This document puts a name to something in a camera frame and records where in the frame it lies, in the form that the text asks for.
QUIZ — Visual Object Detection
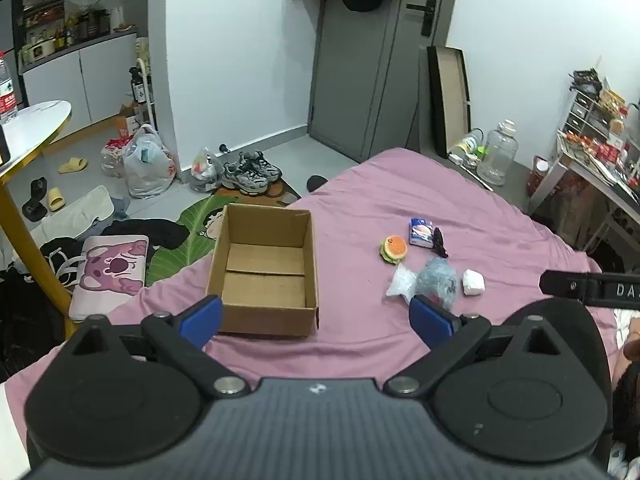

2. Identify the row of kitchen bottles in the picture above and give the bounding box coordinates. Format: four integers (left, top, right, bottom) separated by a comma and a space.
22, 7, 112, 51

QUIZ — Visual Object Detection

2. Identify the small clear plastic bag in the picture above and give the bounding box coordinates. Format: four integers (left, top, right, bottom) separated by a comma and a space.
100, 136, 127, 178

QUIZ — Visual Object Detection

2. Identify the grey drawer organizer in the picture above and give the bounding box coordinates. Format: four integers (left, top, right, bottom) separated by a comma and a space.
566, 85, 609, 137

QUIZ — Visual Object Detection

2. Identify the pile of snack packets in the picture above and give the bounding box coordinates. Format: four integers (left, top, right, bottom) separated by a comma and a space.
559, 89, 640, 183

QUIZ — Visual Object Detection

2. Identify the white desk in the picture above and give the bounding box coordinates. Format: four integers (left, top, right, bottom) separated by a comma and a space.
527, 132, 640, 253

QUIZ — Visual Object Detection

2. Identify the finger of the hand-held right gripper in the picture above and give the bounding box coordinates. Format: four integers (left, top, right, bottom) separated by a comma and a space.
539, 270, 599, 305

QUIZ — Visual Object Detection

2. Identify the blue-grey bagged soft toy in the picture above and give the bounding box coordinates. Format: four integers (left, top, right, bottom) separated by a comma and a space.
416, 257, 459, 309

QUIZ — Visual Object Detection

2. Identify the black spray bottle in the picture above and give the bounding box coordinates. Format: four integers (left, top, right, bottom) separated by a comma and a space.
128, 66, 147, 104

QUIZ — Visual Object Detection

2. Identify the burger plush toy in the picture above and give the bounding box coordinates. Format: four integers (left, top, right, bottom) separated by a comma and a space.
380, 235, 408, 265

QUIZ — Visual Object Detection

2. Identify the white red plastic bag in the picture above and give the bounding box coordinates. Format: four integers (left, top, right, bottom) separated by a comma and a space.
123, 124, 178, 199

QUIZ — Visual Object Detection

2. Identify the white narrow rack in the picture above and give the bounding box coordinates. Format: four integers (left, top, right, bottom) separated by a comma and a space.
136, 37, 158, 132

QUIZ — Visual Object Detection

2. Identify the black white printed garment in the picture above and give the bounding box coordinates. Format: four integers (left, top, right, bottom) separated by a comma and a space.
39, 236, 87, 288

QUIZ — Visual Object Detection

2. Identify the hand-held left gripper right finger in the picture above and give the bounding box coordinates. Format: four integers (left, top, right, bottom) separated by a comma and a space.
384, 296, 568, 397

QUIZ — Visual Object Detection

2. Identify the round white yellow-legged table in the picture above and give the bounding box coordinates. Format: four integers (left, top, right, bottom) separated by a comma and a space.
0, 100, 74, 313

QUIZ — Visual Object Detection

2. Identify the white thin stick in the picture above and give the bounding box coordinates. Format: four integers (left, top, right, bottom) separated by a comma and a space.
469, 166, 495, 193

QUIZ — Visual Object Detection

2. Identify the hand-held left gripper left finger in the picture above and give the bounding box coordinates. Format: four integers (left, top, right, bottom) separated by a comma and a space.
65, 295, 251, 399

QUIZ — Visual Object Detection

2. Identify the clear bag of trash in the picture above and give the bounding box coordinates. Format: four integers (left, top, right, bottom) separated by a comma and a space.
188, 147, 224, 194

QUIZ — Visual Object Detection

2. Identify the black door handle lock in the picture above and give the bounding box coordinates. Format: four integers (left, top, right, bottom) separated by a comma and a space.
406, 0, 438, 37

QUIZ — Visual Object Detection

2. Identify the large clear water jug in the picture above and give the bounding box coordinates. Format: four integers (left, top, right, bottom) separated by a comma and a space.
482, 119, 519, 187

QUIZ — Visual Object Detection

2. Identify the white green small bottle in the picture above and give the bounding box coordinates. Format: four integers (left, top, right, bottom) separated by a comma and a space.
448, 129, 484, 162

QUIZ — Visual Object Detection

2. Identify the pink bear cushion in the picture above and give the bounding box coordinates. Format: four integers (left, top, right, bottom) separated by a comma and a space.
69, 234, 150, 323

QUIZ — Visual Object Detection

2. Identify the white towel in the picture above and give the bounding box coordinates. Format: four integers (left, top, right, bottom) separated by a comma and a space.
29, 184, 117, 247

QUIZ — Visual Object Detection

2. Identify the blue tissue packet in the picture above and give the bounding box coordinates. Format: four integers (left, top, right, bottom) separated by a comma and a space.
408, 217, 435, 249

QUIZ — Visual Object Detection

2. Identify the black bag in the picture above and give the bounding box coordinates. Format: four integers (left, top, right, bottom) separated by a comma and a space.
0, 264, 67, 383

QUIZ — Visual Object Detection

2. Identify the white rice cooker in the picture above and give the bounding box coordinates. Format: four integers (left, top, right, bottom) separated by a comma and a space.
24, 39, 56, 62

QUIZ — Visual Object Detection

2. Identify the grey door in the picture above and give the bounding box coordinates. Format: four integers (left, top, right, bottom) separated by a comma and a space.
306, 0, 463, 163

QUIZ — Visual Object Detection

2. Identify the white kitchen cabinet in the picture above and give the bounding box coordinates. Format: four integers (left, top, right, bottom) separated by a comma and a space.
19, 30, 142, 128

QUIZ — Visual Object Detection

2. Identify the green leaf cartoon floor mat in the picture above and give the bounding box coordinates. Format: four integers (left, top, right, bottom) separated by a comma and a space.
144, 179, 302, 288

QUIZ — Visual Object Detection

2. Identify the pink bedsheet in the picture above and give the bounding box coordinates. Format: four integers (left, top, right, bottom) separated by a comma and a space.
0, 147, 622, 466

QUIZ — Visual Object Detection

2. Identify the red label water bottle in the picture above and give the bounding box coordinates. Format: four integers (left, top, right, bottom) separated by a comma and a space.
0, 51, 19, 124

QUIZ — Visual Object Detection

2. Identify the dark cloth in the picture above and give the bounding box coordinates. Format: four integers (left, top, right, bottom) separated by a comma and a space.
611, 359, 640, 463

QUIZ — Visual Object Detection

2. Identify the small open cardboard carton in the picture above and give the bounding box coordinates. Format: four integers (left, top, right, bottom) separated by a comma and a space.
116, 104, 145, 137

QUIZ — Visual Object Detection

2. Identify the brown cardboard box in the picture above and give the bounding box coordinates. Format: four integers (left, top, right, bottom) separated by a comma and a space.
205, 203, 320, 337

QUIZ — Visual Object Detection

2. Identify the black framed cardboard board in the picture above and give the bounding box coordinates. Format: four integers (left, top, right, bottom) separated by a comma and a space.
426, 45, 472, 159

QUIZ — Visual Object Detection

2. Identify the grey sneaker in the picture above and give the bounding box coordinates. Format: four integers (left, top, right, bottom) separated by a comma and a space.
238, 151, 284, 182
221, 160, 271, 196

